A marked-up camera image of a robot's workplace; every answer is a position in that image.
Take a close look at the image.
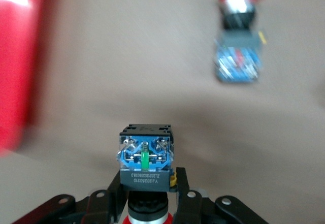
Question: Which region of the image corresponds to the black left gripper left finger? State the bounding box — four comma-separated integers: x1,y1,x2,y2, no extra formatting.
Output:
11,169,129,224

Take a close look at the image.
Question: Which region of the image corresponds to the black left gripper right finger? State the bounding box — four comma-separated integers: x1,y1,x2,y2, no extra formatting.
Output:
174,167,270,224

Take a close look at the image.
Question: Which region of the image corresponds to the red mushroom push button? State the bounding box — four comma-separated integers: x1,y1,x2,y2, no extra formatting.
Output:
117,123,178,224
212,0,268,84

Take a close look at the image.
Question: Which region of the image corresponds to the brown table cover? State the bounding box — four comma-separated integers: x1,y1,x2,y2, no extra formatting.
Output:
0,0,325,224

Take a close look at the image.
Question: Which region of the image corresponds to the red plastic tray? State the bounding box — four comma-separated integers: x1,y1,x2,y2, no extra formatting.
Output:
0,0,51,156

